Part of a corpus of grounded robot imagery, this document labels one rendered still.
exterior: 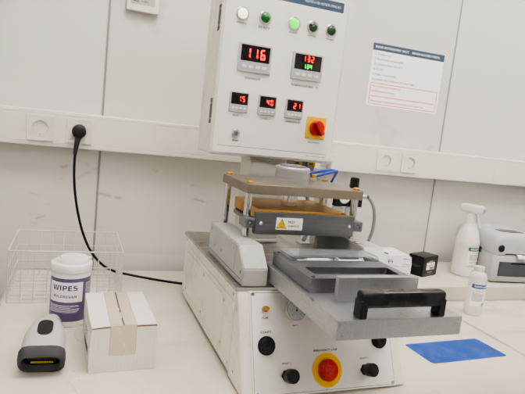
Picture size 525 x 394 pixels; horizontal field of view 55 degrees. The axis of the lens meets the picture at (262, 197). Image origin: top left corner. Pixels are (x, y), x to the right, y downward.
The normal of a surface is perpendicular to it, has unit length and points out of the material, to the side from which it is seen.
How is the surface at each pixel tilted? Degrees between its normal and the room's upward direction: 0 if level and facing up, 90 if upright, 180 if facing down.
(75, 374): 0
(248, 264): 41
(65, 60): 90
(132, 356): 91
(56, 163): 90
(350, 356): 65
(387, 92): 90
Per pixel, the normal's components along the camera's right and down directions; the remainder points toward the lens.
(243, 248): 0.31, -0.64
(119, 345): 0.38, 0.15
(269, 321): 0.36, -0.27
